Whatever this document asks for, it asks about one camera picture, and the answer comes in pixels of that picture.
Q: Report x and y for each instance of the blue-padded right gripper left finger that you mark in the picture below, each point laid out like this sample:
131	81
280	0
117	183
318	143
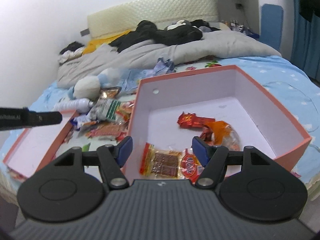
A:
112	158

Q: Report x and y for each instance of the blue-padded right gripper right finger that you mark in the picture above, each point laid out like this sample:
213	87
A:
213	159

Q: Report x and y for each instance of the red round-logo snack packet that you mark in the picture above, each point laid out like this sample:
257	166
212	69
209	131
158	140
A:
190	167

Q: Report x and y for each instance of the orange snack packet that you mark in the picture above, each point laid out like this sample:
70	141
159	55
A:
220	133

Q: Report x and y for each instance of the red foil snack packet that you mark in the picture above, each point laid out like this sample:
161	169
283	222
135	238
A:
191	120

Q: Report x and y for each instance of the green white striped snack packet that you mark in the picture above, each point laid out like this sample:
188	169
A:
105	110

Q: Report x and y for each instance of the brown cracker snack packet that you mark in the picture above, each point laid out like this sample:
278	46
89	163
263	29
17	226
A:
160	164

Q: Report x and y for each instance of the dark red snack packets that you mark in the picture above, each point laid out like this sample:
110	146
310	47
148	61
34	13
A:
112	130

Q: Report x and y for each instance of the pink box lid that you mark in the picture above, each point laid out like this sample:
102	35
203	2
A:
36	147

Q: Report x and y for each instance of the large pink cardboard box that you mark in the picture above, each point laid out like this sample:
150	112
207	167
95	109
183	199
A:
224	93

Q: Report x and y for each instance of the white plastic bottle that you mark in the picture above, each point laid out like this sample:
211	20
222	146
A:
80	105

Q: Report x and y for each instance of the brown gold snack packet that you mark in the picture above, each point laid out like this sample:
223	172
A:
111	92

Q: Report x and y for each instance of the white and blue plush toy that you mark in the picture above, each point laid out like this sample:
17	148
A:
89	87

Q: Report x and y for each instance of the light blue snack bag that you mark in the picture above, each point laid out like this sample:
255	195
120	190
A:
130	79

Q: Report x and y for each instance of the grey duvet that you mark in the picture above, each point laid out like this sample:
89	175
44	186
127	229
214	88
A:
222	44

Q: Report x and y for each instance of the crumpled purple wrapper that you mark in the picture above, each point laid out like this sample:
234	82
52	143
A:
164	67

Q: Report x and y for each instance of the blue patterned bed sheet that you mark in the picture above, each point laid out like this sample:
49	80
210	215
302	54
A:
289	84

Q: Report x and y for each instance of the yellow cloth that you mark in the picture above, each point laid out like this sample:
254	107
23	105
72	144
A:
94	44

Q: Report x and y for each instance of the bottles on nightstand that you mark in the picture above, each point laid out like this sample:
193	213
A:
234	25

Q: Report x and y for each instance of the black white plush toy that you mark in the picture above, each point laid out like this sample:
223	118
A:
179	26

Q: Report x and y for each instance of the blue curtain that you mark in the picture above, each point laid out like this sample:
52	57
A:
305	50

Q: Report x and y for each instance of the cream quilted headboard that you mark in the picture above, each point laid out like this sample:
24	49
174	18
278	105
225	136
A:
126	16

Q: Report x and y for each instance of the blue chair back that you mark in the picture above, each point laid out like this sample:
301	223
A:
271	25

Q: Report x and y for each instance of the clothes pile at wall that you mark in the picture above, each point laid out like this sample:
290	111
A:
72	51

